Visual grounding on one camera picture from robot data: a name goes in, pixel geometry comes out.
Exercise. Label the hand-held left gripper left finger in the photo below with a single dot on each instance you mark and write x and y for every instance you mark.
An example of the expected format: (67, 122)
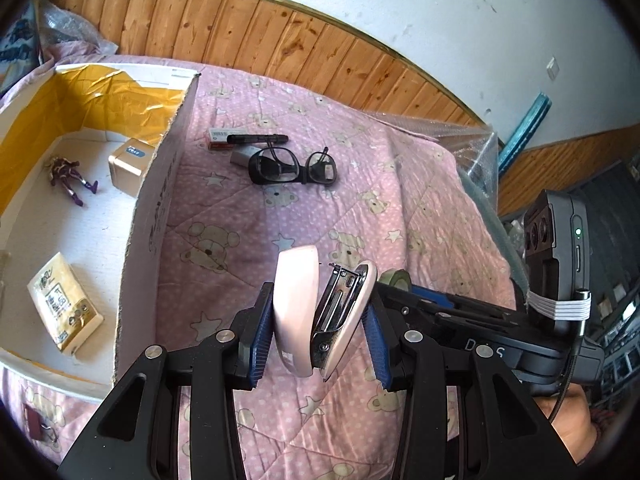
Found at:
(260, 347)

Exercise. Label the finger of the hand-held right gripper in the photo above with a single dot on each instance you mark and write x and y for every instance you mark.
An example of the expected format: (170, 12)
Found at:
(440, 299)
(425, 317)

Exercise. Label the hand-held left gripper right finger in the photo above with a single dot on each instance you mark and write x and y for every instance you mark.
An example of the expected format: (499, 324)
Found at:
(376, 357)

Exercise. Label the grey tape roll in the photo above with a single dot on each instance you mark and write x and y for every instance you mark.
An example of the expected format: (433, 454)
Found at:
(395, 278)

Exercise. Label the pink stapler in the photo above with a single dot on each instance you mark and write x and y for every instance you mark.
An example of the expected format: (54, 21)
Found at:
(297, 305)

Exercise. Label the white cardboard box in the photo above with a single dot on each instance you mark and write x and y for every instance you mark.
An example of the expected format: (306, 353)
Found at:
(150, 240)

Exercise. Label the yellow tissue packet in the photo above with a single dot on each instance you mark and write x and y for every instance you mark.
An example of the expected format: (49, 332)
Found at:
(62, 305)

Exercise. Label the gold metal box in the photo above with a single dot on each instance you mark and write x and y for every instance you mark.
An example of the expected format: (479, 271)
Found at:
(131, 165)

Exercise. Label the purple silver action figure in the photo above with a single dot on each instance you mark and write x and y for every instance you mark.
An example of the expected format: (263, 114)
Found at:
(67, 177)

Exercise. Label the person's right hand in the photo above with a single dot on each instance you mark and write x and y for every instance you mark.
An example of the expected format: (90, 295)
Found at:
(565, 425)

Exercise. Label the pink bear print quilt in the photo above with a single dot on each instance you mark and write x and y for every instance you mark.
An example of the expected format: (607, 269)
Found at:
(400, 210)

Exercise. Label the blue framed board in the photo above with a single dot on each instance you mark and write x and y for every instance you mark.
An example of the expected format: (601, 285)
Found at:
(525, 130)

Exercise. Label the black framed glasses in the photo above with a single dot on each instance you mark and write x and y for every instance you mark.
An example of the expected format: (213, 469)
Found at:
(265, 170)

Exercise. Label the small grey white box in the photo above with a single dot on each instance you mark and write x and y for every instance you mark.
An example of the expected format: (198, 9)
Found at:
(242, 156)

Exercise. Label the black pen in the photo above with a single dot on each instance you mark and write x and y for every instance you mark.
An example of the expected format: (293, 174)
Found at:
(257, 138)

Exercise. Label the small brown carton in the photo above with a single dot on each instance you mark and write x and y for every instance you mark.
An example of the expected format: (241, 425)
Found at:
(217, 139)

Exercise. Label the small red tag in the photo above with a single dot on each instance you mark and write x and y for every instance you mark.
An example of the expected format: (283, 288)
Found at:
(37, 422)

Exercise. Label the clear plastic bag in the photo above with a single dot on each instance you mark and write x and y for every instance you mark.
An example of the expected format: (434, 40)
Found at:
(70, 22)

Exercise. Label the colourful robot poster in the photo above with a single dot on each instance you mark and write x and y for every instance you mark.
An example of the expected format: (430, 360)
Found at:
(17, 45)

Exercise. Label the white wall switch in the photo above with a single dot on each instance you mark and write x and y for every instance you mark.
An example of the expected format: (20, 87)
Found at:
(553, 68)

